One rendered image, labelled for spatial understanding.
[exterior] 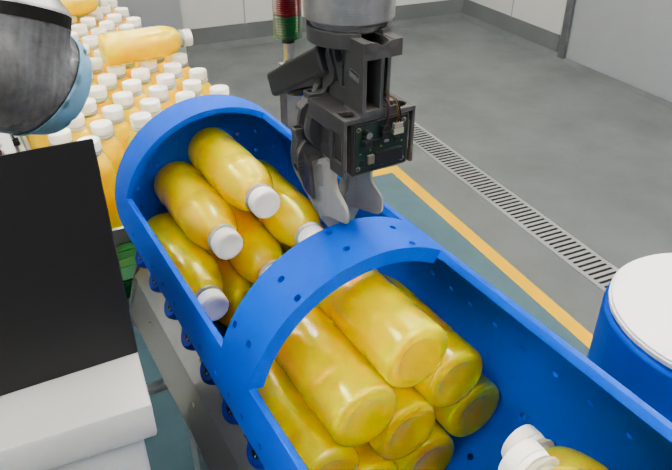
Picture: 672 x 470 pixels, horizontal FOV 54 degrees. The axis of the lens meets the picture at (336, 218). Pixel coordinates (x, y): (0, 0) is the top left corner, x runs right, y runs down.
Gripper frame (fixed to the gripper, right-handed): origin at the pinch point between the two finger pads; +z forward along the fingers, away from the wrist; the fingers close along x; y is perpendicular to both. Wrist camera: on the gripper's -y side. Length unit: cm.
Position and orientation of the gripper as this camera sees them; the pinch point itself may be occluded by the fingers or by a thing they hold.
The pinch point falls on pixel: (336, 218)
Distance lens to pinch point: 65.6
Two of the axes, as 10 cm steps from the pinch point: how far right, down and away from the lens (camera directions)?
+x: 8.6, -2.6, 4.3
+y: 5.1, 4.5, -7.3
